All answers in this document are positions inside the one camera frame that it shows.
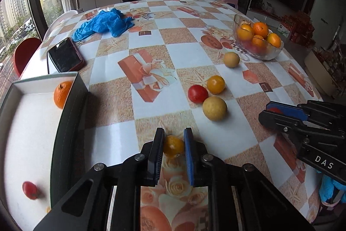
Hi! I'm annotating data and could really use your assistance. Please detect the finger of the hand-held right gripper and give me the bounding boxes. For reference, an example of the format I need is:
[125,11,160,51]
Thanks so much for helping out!
[266,100,346,123]
[259,110,346,141]

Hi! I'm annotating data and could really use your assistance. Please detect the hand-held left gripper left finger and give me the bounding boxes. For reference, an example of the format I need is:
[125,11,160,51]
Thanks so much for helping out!
[34,128,165,231]

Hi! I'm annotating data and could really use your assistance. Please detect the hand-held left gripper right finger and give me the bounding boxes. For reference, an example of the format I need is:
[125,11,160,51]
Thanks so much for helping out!
[184,127,315,231]

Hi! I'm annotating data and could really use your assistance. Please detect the yellow-orange tomato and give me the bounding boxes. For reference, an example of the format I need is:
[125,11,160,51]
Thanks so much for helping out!
[163,135,185,158]
[207,75,226,94]

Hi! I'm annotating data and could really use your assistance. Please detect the round yellow fruit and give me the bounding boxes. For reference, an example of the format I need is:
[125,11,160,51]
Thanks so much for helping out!
[202,96,228,121]
[223,52,240,68]

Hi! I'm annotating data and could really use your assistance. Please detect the clear glass bowl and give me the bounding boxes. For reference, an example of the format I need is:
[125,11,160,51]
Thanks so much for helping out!
[233,14,284,60]

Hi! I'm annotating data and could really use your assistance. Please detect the red tomato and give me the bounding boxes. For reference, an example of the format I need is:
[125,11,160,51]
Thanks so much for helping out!
[188,85,209,103]
[22,181,39,200]

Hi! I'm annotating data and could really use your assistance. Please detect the orange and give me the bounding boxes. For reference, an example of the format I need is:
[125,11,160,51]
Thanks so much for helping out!
[266,33,282,48]
[53,81,74,109]
[252,21,270,37]
[251,35,266,49]
[236,24,255,41]

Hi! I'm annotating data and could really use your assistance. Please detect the dark box with white lining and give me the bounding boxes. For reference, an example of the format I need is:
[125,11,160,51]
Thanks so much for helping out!
[0,72,89,231]

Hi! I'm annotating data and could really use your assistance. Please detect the stack of red gift boxes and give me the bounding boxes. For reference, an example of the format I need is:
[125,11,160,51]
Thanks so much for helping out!
[278,10,316,46]

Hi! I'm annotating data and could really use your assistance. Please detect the white television stand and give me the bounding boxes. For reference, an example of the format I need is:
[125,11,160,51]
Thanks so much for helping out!
[247,5,282,27]

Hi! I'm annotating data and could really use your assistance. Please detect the printed patchwork tablecloth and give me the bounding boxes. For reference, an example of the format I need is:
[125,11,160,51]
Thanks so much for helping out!
[20,0,325,231]

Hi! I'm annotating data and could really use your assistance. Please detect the smartphone with red case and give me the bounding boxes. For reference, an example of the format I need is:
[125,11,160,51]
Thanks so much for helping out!
[47,37,84,72]

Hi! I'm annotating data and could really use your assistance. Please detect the blue plastic gloves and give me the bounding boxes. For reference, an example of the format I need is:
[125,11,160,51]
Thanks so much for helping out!
[72,9,135,42]

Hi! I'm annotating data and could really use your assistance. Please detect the red chair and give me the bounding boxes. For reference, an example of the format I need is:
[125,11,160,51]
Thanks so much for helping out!
[13,37,43,78]

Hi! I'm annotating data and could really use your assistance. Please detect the white chair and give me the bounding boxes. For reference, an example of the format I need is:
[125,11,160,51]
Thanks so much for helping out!
[47,10,79,31]

